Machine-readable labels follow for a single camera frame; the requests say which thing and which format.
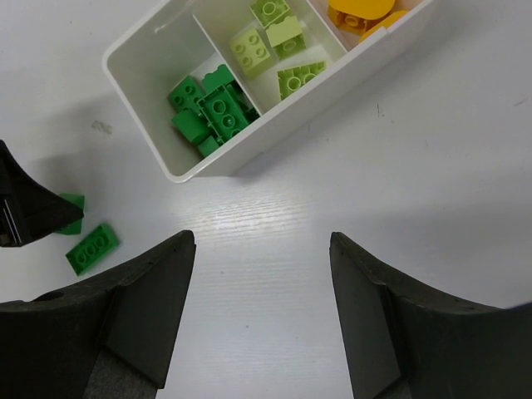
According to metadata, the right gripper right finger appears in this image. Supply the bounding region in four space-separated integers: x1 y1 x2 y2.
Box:
329 232 531 398

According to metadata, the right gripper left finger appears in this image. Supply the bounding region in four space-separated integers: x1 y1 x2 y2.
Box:
1 230 195 398

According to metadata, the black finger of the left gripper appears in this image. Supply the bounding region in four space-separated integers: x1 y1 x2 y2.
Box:
1 142 76 248

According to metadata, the dark green square lego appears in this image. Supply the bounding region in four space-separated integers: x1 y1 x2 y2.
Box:
55 193 86 235

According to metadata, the dark green curved lego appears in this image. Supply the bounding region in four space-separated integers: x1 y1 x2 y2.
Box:
171 109 210 146

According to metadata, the small dark green lego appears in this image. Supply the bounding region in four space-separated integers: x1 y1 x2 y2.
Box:
167 76 205 114

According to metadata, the light green lego brick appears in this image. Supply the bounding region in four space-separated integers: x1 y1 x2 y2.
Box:
266 16 307 61
249 0 293 29
229 28 276 79
277 62 327 101

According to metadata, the orange small lego brick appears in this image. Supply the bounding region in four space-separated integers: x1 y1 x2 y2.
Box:
358 10 408 43

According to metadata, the yellow flower printed lego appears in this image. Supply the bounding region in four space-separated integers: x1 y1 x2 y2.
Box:
328 0 396 35

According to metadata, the tall green number lego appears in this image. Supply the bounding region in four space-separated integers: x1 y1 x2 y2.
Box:
201 64 236 94

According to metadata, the white divided plastic bin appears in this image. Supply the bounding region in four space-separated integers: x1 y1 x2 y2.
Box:
102 1 436 183

